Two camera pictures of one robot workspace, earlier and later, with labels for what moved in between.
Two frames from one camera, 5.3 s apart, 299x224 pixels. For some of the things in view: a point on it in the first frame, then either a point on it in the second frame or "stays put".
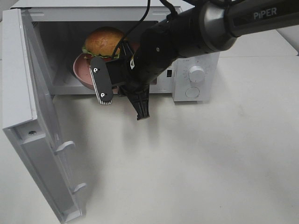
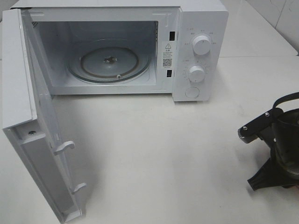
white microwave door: (30, 115) stays put
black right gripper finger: (138, 94) to (270, 175)
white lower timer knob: (196, 73) stays put
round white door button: (192, 92) stays put
